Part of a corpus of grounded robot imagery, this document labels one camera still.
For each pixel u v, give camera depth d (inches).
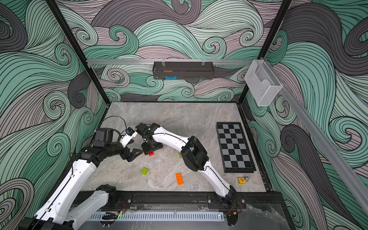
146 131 26.3
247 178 30.7
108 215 28.3
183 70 37.4
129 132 25.4
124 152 25.8
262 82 30.1
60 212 15.4
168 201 29.4
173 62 36.7
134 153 26.0
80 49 34.8
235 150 34.6
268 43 33.5
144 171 32.2
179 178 31.5
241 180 30.6
